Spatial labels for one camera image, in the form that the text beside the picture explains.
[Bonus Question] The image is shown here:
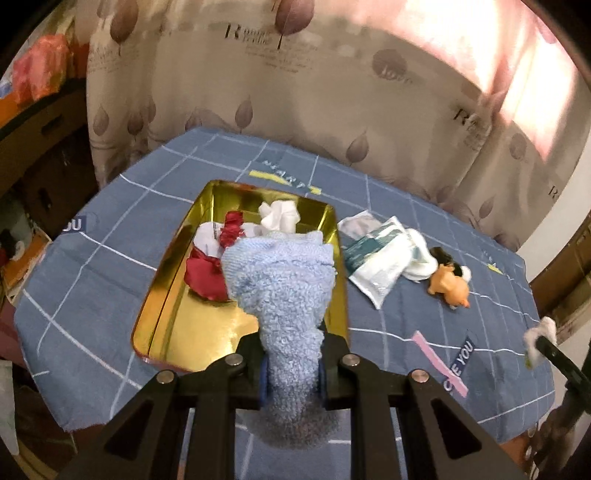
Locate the orange plush toy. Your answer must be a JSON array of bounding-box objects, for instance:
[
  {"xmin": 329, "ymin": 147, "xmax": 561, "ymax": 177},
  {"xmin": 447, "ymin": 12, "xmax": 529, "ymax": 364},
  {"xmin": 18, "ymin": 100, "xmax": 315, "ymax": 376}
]
[{"xmin": 427, "ymin": 263, "xmax": 472, "ymax": 311}]

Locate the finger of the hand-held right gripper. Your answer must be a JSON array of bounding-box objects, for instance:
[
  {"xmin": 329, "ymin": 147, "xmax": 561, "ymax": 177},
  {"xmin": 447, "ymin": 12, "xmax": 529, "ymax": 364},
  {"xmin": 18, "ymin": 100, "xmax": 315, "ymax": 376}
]
[{"xmin": 534, "ymin": 336, "xmax": 588, "ymax": 394}]

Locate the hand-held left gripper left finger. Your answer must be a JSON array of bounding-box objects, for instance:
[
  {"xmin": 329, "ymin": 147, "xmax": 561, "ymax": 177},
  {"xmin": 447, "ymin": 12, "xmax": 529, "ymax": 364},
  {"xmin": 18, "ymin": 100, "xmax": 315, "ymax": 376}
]
[{"xmin": 58, "ymin": 331, "xmax": 267, "ymax": 480}]

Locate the small white printed packet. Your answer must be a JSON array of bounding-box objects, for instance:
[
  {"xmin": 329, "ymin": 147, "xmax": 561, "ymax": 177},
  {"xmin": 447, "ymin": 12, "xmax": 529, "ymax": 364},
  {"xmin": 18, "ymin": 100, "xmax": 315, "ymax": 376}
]
[{"xmin": 337, "ymin": 210, "xmax": 385, "ymax": 244}]

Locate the white cloth with red trim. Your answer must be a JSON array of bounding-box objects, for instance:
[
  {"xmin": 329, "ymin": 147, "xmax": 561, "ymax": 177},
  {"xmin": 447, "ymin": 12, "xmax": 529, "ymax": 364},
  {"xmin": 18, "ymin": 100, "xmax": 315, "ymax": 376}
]
[{"xmin": 191, "ymin": 222, "xmax": 265, "ymax": 260}]

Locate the brown cardboard box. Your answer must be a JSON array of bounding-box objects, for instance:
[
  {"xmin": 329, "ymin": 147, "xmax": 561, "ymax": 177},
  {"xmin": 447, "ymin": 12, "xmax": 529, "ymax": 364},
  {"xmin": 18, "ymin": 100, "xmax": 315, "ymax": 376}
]
[{"xmin": 0, "ymin": 85, "xmax": 95, "ymax": 199}]

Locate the brown wooden furniture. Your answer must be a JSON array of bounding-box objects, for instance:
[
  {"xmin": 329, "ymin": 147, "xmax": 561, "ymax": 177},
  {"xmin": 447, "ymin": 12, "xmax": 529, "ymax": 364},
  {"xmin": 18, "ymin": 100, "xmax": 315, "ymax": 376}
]
[{"xmin": 529, "ymin": 230, "xmax": 591, "ymax": 343}]

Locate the white sock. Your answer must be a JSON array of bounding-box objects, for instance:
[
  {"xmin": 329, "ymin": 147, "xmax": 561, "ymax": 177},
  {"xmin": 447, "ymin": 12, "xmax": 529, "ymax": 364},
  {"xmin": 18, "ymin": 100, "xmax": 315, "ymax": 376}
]
[{"xmin": 401, "ymin": 228, "xmax": 439, "ymax": 282}]

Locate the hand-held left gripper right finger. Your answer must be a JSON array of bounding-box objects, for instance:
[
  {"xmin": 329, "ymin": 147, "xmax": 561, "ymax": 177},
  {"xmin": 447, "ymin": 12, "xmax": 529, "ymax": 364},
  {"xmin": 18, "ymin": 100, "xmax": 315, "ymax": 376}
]
[{"xmin": 318, "ymin": 323, "xmax": 528, "ymax": 480}]

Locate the light blue fluffy towel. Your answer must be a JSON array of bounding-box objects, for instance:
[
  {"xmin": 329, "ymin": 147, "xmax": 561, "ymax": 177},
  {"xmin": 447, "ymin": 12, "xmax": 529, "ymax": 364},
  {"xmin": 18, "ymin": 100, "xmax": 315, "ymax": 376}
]
[{"xmin": 222, "ymin": 231, "xmax": 345, "ymax": 450}]

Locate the blue checked tablecloth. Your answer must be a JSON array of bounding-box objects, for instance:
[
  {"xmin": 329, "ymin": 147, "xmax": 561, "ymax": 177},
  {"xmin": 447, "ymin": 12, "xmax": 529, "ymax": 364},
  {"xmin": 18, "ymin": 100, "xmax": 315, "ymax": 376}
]
[{"xmin": 13, "ymin": 126, "xmax": 556, "ymax": 445}]

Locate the white and teal packet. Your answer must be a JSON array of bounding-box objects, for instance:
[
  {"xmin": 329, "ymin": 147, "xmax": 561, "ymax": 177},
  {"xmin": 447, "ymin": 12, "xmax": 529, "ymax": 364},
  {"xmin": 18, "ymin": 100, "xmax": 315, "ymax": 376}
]
[{"xmin": 344, "ymin": 216, "xmax": 417, "ymax": 310}]

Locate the red and orange bag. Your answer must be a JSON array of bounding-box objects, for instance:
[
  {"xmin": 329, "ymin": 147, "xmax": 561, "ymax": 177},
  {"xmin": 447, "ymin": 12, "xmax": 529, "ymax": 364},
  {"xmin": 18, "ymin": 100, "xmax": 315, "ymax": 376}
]
[{"xmin": 11, "ymin": 34, "xmax": 78, "ymax": 106}]

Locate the black soft item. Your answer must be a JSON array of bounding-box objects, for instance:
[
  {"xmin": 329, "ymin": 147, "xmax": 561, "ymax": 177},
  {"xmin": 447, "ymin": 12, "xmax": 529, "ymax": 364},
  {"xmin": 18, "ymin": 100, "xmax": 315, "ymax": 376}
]
[{"xmin": 430, "ymin": 247, "xmax": 463, "ymax": 278}]

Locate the gold metal tin tray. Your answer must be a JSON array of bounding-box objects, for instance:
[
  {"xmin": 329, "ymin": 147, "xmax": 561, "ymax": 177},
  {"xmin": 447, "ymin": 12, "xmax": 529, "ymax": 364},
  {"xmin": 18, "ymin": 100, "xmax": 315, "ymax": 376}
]
[{"xmin": 130, "ymin": 180, "xmax": 352, "ymax": 374}]

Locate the small white rag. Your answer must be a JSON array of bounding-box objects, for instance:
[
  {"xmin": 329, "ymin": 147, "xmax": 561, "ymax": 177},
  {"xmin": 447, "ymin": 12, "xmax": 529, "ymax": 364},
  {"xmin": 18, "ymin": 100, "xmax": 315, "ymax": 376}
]
[{"xmin": 522, "ymin": 316, "xmax": 559, "ymax": 369}]

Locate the beige leaf print curtain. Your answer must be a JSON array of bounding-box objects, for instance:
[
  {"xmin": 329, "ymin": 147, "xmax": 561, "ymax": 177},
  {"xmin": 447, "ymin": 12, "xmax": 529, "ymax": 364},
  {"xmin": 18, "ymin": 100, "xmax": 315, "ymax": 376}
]
[{"xmin": 85, "ymin": 0, "xmax": 588, "ymax": 254}]

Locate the red satin cloth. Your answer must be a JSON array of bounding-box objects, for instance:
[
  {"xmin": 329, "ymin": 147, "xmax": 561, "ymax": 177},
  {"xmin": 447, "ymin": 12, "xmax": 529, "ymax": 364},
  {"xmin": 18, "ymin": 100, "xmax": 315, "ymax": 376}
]
[{"xmin": 185, "ymin": 211, "xmax": 246, "ymax": 303}]

